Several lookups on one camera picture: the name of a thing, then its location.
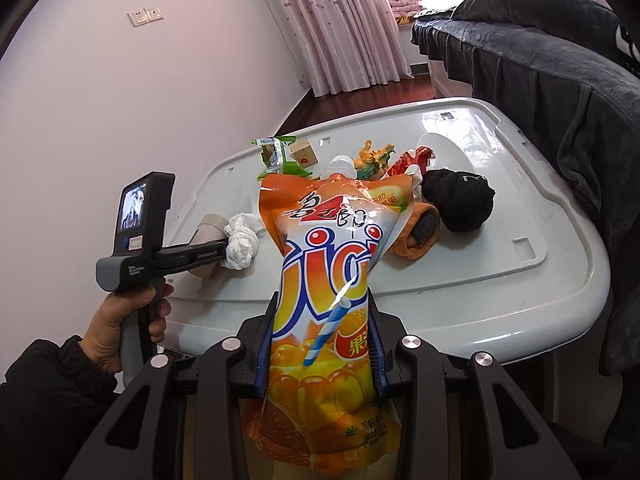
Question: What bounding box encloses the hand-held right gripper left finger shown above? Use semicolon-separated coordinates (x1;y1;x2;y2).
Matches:
75;292;278;480

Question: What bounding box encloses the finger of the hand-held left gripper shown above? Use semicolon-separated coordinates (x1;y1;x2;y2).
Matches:
210;241;235;267

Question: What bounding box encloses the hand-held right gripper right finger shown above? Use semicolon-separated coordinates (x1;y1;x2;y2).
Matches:
367;295;583;480

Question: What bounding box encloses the brown cardboard tube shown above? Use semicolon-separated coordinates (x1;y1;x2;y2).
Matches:
187;212;236;281

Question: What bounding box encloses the white tissue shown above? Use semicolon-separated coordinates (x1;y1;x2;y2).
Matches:
223;212;264;271

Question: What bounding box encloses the orange jelly drink pouch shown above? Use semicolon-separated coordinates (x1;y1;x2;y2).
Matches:
243;155;418;478

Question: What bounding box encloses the green snack wrapper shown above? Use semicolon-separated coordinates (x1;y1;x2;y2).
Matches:
250;136;313;181

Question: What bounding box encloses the black sock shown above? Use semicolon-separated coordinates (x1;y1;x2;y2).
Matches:
420;169;496;233

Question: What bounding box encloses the red foil wrapper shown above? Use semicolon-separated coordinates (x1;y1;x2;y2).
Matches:
387;146;436;178

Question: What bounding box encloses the person's left forearm black sleeve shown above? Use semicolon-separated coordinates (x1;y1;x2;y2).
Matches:
0;335;126;480

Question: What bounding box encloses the person's left hand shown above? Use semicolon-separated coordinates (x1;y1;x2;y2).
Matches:
82;282;175;375

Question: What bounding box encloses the white plastic bin lid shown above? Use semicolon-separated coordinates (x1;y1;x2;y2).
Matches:
162;96;612;366

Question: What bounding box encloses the small wooden cube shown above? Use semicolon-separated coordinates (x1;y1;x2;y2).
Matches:
290;140;319;167

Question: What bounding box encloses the orange green toy dinosaur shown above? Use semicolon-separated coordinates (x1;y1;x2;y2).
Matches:
352;140;398;181

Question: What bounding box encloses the pink patterned curtain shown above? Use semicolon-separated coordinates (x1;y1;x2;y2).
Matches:
262;0;416;96

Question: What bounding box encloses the dark grey blanket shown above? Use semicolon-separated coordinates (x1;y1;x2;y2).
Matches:
411;7;640;376

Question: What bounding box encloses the folded pink quilt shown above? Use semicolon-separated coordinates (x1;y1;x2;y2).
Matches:
382;0;423;18

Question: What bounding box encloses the black garment with white print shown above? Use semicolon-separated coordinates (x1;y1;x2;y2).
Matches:
452;0;640;81

